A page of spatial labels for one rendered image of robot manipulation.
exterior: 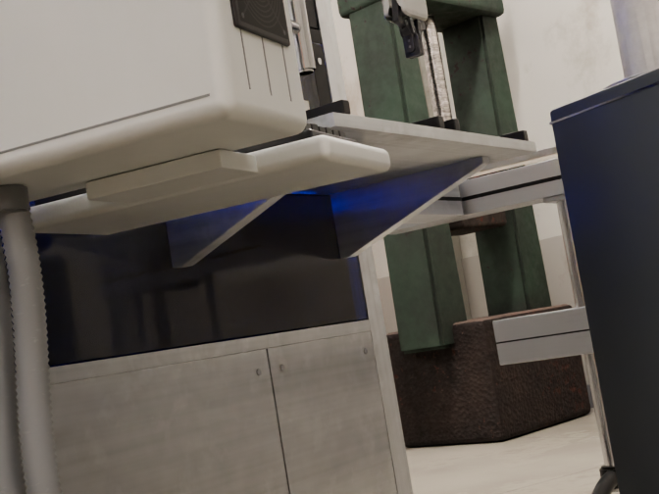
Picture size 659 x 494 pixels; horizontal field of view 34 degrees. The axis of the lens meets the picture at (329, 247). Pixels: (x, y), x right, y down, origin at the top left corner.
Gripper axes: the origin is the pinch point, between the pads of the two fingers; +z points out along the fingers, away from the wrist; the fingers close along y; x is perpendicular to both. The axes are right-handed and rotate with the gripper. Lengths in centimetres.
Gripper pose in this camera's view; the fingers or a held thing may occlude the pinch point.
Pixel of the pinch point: (413, 46)
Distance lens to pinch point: 211.2
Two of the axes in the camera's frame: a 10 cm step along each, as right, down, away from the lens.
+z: 1.7, 9.8, -0.9
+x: 8.2, -1.9, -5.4
